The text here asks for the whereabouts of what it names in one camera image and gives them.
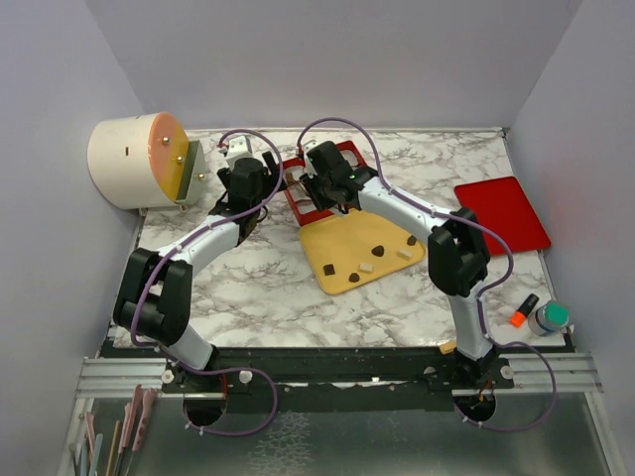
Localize clear and metal tongs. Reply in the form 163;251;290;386
287;178;348;215

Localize red chocolate box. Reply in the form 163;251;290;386
284;140;366;227

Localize red box lid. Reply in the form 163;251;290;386
454;176;552;254

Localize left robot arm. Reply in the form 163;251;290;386
113;152;286;392

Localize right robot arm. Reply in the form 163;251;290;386
299;141;493;388

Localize grey green drawer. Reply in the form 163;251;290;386
176;141;207;209

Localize yellow plastic tray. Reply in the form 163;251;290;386
299;210;427;296

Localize white cylindrical container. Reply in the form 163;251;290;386
87;112;189;210

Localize orange highlighter pen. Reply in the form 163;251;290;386
509;294;540;328

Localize pink tool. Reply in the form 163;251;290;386
118;385;158;454

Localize green lid jar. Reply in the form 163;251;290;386
527;300;571;336

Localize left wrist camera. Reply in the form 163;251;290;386
225;135;254;170

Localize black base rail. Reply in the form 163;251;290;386
100;345;507;414

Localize aluminium frame rail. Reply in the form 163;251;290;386
75;353;604;400

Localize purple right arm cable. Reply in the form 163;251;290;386
296;116;558;433

